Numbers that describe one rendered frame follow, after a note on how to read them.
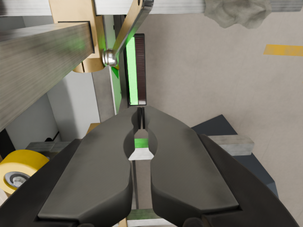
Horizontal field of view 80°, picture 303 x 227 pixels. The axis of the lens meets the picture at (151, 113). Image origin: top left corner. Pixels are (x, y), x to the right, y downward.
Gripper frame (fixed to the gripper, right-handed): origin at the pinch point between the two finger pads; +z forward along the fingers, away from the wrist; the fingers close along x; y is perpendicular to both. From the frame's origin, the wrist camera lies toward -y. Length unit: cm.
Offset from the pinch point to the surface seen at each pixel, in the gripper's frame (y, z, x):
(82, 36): -3.5, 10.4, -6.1
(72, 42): -3.5, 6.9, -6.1
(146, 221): 42.3, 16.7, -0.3
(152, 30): 4, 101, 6
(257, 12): -5.5, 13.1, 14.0
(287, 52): 18, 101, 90
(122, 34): -4.2, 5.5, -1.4
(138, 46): 0.9, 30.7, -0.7
